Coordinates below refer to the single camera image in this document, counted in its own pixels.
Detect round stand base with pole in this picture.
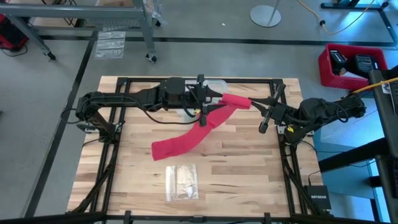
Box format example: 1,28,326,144
249,0,282,28

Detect grey metal cart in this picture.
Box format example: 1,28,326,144
0,0,158,63

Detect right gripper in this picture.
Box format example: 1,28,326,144
248,83,301,134

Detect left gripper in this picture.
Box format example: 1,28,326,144
185,73,231,128

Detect red plastic crate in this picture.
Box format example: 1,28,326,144
318,42,389,91

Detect clear plastic sheet on floor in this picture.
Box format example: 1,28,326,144
94,30,127,60

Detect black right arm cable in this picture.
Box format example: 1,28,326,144
335,101,349,124

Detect red tool bag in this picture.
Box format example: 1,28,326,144
0,14,30,52

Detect red elastic bandage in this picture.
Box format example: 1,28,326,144
151,92,252,162

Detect black device in crate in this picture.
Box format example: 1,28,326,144
329,49,348,75
354,54,379,75

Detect yellow floor extension cable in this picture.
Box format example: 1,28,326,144
297,0,379,35

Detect yellow hanging cable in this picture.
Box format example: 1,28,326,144
353,77,398,94

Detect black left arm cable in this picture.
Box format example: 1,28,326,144
124,96,201,126

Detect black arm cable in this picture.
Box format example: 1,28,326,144
124,96,201,126
335,101,349,124

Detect clear plastic zip bag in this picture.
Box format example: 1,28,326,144
165,164,200,202

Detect clear plastic storage bin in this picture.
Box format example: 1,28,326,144
177,79,229,121

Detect black Netgear network switch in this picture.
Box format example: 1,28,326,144
303,185,332,211

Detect cluttered background desk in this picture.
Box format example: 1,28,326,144
320,0,398,49

